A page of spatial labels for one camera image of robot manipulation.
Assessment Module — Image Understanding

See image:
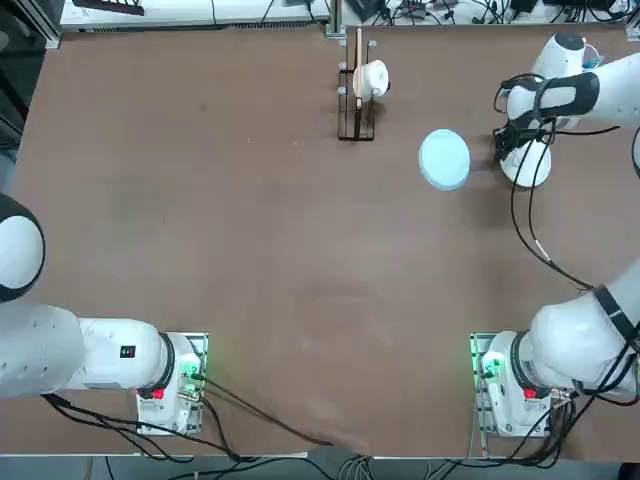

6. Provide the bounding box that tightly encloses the black wire mug rack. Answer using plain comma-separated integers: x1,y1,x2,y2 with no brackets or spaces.
337,27,379,143

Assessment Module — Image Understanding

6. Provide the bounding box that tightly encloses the white plastic plate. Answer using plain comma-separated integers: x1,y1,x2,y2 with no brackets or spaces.
499,141,553,190

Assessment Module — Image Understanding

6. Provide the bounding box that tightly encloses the aluminium frame post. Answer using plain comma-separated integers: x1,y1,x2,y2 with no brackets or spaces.
325,0,348,49

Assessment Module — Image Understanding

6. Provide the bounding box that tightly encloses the white mug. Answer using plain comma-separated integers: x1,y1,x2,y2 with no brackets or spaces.
352,59,392,104

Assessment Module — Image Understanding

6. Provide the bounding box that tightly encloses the black left base cable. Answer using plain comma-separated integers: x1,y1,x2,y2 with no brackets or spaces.
199,374,351,447

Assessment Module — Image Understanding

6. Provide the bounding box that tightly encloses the translucent blue pen cup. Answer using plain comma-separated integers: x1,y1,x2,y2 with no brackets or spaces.
582,43,606,69

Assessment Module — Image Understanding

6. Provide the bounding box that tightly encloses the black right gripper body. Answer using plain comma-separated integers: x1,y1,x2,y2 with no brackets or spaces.
494,119,534,162

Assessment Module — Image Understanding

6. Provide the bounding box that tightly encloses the pale blue plastic plate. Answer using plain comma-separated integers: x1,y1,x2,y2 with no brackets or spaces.
418,128,472,192

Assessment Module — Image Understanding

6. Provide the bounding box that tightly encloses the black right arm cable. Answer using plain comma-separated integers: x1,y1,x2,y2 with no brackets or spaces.
492,73,621,291

